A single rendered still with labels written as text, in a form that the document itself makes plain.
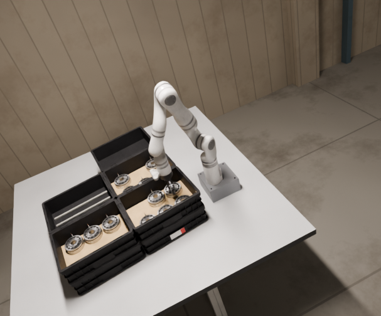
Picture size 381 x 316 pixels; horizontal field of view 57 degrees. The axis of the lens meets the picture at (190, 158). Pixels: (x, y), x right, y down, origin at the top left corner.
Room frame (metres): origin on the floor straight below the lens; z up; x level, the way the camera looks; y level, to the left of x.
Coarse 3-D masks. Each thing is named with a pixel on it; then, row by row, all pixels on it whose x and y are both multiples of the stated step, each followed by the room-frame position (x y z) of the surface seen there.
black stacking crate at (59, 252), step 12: (96, 216) 1.46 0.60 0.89; (108, 216) 1.48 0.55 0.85; (72, 228) 1.42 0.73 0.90; (84, 228) 1.43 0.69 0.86; (60, 240) 1.39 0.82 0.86; (132, 240) 1.23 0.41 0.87; (60, 252) 1.31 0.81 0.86; (108, 252) 1.19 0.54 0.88; (120, 252) 1.21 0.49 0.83; (60, 264) 1.18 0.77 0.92; (84, 264) 1.16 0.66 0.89; (96, 264) 1.16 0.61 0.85; (72, 276) 1.13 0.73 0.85
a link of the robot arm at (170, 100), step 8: (160, 88) 1.45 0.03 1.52; (168, 88) 1.44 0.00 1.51; (160, 96) 1.42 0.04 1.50; (168, 96) 1.41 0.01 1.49; (176, 96) 1.43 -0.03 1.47; (168, 104) 1.41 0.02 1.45; (176, 104) 1.43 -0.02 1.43; (176, 112) 1.44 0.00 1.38; (184, 112) 1.45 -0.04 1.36; (176, 120) 1.46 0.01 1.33; (184, 120) 1.46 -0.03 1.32
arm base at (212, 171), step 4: (216, 160) 1.53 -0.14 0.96; (204, 164) 1.53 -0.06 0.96; (208, 164) 1.51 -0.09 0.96; (212, 164) 1.51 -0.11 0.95; (216, 164) 1.52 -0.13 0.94; (204, 168) 1.53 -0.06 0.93; (208, 168) 1.51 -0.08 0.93; (212, 168) 1.51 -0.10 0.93; (216, 168) 1.52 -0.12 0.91; (204, 172) 1.55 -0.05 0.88; (208, 172) 1.52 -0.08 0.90; (212, 172) 1.51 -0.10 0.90; (216, 172) 1.51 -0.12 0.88; (220, 172) 1.54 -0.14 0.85; (208, 176) 1.52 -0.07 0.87; (212, 176) 1.51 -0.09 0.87; (216, 176) 1.51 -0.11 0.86; (220, 176) 1.54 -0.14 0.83; (208, 180) 1.53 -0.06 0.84; (212, 180) 1.51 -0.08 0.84; (216, 180) 1.51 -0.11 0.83; (220, 180) 1.53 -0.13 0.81; (212, 184) 1.52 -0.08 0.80; (216, 184) 1.51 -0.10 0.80
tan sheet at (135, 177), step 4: (140, 168) 1.85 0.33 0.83; (144, 168) 1.83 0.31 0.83; (132, 172) 1.83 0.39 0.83; (136, 172) 1.82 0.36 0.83; (140, 172) 1.80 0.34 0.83; (144, 172) 1.79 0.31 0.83; (148, 172) 1.78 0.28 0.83; (132, 176) 1.79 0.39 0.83; (136, 176) 1.78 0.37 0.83; (140, 176) 1.77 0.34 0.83; (144, 176) 1.75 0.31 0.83; (148, 176) 1.74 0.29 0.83; (132, 180) 1.75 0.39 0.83; (136, 180) 1.74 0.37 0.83; (140, 180) 1.73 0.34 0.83; (112, 184) 1.77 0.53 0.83; (132, 184) 1.71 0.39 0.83; (136, 184) 1.70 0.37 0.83; (116, 188) 1.72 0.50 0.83; (124, 188) 1.70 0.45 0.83; (116, 192) 1.68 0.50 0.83; (120, 192) 1.67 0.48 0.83
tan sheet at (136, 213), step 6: (186, 192) 1.49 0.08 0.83; (168, 198) 1.49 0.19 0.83; (174, 198) 1.47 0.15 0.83; (138, 204) 1.52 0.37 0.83; (144, 204) 1.50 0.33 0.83; (162, 204) 1.45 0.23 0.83; (126, 210) 1.50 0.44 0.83; (132, 210) 1.48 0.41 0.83; (138, 210) 1.47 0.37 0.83; (144, 210) 1.45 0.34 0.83; (150, 210) 1.44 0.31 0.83; (156, 210) 1.42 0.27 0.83; (132, 216) 1.43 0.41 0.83; (138, 216) 1.42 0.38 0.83; (132, 222) 1.39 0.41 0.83; (138, 222) 1.38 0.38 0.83
